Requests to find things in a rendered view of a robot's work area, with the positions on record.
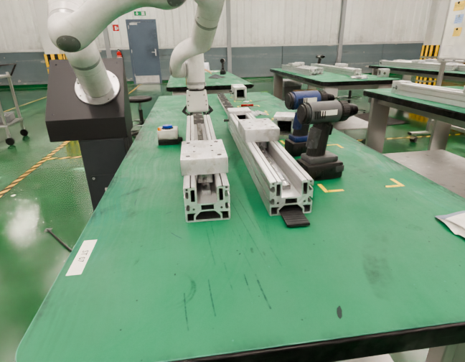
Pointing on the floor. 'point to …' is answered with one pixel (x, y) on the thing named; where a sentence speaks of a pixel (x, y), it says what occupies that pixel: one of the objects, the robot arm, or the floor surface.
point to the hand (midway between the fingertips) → (198, 122)
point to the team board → (454, 47)
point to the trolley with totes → (5, 120)
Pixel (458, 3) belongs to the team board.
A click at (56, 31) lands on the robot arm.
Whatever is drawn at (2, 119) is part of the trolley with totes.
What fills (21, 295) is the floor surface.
